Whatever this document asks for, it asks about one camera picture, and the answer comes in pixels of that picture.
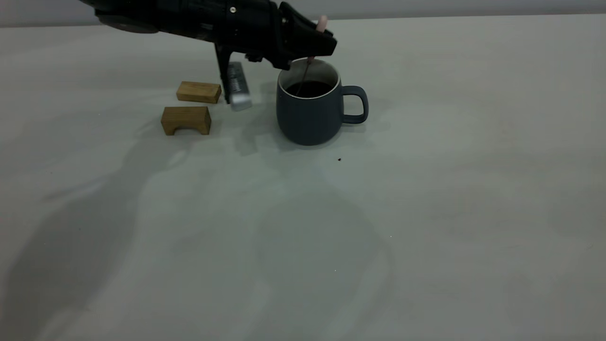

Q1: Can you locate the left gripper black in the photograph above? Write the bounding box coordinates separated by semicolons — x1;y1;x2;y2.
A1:
159;0;338;71

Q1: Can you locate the pink handled metal spoon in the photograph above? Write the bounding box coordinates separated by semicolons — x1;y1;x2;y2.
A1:
301;15;328;93

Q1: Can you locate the dark grey ceramic mug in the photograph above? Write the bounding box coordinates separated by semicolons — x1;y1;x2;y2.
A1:
276;58;369;146

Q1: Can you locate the dark coffee liquid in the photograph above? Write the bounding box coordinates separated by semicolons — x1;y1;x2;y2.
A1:
285;81;334;99

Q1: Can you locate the flat rectangular wooden block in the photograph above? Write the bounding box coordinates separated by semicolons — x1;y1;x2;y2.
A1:
176;81;222;105

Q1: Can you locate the arch shaped wooden block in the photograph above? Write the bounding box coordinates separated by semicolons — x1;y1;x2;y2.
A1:
160;107;212;136

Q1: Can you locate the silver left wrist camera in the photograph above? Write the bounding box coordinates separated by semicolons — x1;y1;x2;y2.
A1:
225;62;253;112

